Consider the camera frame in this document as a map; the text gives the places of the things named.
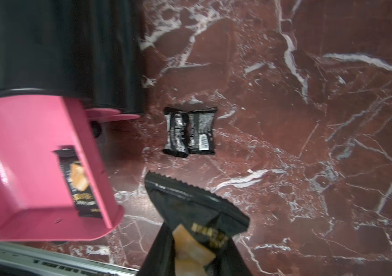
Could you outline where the black cookie packet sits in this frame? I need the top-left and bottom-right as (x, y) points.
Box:
(188, 107), (218, 155)
(138, 171), (251, 276)
(53, 147), (102, 219)
(163, 107), (190, 158)

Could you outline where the black drawer cabinet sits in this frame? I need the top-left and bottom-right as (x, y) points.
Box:
(0, 1), (145, 115)

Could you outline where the aluminium front rail frame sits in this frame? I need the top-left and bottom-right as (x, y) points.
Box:
(0, 242), (137, 276)

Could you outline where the pink drawer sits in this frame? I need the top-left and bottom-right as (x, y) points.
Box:
(0, 95), (124, 242)
(86, 108), (140, 123)

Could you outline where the pink middle drawer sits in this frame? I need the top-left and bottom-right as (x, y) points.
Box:
(86, 108), (140, 123)

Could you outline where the pink top drawer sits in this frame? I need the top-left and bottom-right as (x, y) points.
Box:
(0, 95), (124, 242)

